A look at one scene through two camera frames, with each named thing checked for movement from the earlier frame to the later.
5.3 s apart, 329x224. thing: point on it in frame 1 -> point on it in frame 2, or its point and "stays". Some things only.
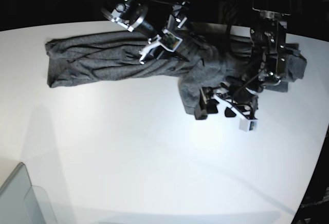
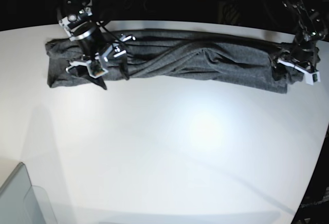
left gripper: x=165 y=35 -> x=98 y=44
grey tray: x=21 y=203 stays
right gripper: x=230 y=87 -> x=306 y=54
